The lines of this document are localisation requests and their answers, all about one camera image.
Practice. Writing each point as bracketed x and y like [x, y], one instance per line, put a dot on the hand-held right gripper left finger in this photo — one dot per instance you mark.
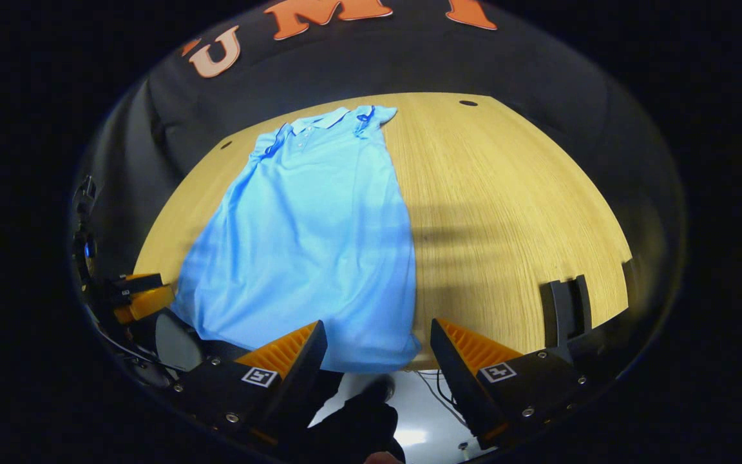
[300, 380]

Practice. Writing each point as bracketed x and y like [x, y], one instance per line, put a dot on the person's dark trouser leg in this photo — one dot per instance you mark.
[351, 432]

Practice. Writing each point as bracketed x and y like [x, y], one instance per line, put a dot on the light blue T-shirt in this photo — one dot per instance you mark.
[306, 245]

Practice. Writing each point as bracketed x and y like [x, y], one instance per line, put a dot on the black stand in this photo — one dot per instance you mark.
[564, 312]

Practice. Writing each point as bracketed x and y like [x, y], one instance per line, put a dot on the person's black shoe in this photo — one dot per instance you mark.
[377, 390]

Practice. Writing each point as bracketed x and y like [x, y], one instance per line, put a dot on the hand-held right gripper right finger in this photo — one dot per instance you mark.
[458, 380]

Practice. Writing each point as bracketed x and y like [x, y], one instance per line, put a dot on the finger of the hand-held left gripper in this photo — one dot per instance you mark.
[145, 299]

